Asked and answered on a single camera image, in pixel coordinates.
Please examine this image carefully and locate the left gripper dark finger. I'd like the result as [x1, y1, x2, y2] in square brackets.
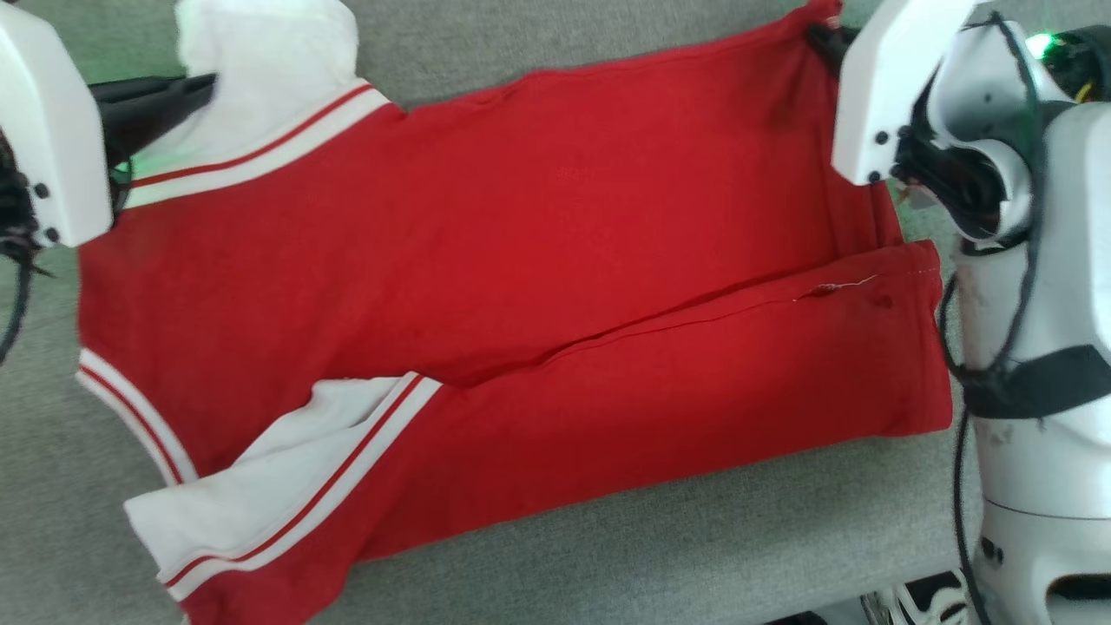
[100, 108, 187, 168]
[87, 73, 218, 112]

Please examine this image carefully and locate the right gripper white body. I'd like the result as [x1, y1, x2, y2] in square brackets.
[832, 0, 992, 237]

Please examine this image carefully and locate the red and white jersey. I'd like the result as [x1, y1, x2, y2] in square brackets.
[74, 0, 956, 625]

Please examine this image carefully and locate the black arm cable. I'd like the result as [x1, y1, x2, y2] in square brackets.
[0, 139, 40, 365]
[936, 9, 1055, 625]

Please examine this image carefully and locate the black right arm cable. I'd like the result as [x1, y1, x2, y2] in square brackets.
[936, 9, 1055, 625]

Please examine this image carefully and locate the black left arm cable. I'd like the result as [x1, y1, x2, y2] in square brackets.
[0, 139, 40, 365]

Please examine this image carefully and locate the black arm strap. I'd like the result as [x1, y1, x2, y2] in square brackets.
[962, 345, 1111, 421]

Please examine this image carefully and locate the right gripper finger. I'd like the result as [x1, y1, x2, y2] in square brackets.
[805, 22, 860, 77]

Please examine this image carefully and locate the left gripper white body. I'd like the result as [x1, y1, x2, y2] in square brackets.
[0, 0, 115, 249]

